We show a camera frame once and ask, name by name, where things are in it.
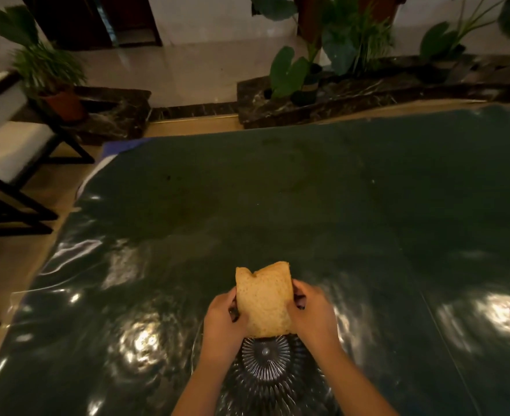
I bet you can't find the person's right hand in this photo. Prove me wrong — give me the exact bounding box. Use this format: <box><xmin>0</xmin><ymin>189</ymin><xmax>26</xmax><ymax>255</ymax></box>
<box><xmin>286</xmin><ymin>279</ymin><xmax>340</xmax><ymax>352</ymax></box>

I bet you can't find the person's left hand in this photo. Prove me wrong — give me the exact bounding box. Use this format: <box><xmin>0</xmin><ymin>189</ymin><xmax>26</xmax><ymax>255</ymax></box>
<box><xmin>199</xmin><ymin>287</ymin><xmax>250</xmax><ymax>367</ymax></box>

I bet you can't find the slice of brown bread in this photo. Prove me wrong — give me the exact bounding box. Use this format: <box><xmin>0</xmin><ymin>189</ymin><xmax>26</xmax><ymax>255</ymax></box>
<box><xmin>235</xmin><ymin>261</ymin><xmax>295</xmax><ymax>339</ymax></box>

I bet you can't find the person's right forearm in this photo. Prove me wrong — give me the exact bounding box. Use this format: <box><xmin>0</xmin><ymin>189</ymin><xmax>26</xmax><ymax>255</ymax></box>
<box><xmin>311</xmin><ymin>340</ymin><xmax>399</xmax><ymax>416</ymax></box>

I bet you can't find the person's left forearm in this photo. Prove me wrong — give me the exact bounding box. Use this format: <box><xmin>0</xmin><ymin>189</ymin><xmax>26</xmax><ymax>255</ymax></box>
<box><xmin>171</xmin><ymin>359</ymin><xmax>230</xmax><ymax>416</ymax></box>

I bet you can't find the ribbed clear glass plate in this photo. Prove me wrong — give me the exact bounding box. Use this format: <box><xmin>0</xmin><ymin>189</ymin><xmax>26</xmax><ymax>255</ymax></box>
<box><xmin>191</xmin><ymin>318</ymin><xmax>343</xmax><ymax>416</ymax></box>

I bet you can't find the dark green plastic table cover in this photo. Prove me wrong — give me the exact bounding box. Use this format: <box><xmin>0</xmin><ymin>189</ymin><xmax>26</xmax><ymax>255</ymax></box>
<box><xmin>0</xmin><ymin>104</ymin><xmax>510</xmax><ymax>416</ymax></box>

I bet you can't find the dark marble planter ledge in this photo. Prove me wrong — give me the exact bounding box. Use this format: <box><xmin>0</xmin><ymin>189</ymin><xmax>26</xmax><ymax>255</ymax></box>
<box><xmin>237</xmin><ymin>54</ymin><xmax>510</xmax><ymax>130</ymax></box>
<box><xmin>12</xmin><ymin>86</ymin><xmax>152</xmax><ymax>146</ymax></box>

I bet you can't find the broad-leaf plant in dark pot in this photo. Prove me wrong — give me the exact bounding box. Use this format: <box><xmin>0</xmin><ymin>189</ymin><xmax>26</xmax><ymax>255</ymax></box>
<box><xmin>264</xmin><ymin>44</ymin><xmax>324</xmax><ymax>106</ymax></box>

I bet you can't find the tall leafy green plant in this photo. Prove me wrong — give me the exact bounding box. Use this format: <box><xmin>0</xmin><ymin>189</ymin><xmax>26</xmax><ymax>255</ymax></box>
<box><xmin>249</xmin><ymin>0</ymin><xmax>395</xmax><ymax>77</ymax></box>

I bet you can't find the potted plant in terracotta pot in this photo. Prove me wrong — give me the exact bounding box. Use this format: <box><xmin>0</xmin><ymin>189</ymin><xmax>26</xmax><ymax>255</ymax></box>
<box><xmin>0</xmin><ymin>0</ymin><xmax>88</xmax><ymax>123</ymax></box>

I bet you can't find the large-leaf plant in grey pot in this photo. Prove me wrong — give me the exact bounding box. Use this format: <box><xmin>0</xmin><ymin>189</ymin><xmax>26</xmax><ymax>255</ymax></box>
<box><xmin>419</xmin><ymin>0</ymin><xmax>510</xmax><ymax>84</ymax></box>

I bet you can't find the white cushioned dark-frame chair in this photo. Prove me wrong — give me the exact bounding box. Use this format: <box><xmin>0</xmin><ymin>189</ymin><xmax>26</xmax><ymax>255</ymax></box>
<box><xmin>0</xmin><ymin>72</ymin><xmax>95</xmax><ymax>330</ymax></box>

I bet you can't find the dark wooden door frame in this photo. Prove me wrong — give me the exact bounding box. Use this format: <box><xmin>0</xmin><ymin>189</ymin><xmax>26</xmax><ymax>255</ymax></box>
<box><xmin>20</xmin><ymin>0</ymin><xmax>163</xmax><ymax>51</ymax></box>

